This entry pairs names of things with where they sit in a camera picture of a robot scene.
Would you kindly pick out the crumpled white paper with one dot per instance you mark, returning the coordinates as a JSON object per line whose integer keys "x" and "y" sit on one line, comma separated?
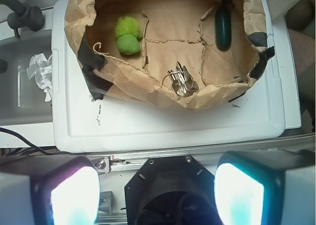
{"x": 40, "y": 68}

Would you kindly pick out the silver keys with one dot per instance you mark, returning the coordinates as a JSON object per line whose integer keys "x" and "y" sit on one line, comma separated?
{"x": 183, "y": 83}

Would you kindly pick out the brown paper bag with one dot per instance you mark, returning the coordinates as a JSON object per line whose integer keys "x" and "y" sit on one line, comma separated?
{"x": 172, "y": 31}

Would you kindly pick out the dark green oblong case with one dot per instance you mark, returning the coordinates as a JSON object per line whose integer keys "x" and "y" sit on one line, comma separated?
{"x": 223, "y": 29}

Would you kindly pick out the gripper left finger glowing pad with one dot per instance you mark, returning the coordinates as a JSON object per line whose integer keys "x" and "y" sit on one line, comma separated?
{"x": 48, "y": 190}

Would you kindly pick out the silver corner bracket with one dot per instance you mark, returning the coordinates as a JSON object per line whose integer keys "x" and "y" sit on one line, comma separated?
{"x": 106, "y": 202}

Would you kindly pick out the white plastic bin lid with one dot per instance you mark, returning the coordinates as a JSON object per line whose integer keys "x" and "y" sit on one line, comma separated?
{"x": 81, "y": 124}

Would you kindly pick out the green plush toy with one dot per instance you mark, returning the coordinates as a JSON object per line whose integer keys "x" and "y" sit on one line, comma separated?
{"x": 128, "y": 34}

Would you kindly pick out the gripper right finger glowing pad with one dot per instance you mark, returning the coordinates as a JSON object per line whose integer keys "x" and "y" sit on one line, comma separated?
{"x": 266, "y": 187}

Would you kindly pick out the grey plastic tray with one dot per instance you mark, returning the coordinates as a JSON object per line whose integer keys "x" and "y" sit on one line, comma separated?
{"x": 21, "y": 100}

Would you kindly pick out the black octagonal mount plate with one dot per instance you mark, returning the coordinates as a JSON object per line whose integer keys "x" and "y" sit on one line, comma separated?
{"x": 171, "y": 191}

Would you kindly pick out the aluminium extrusion rail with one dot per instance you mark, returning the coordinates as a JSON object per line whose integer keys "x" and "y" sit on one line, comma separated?
{"x": 206, "y": 155}

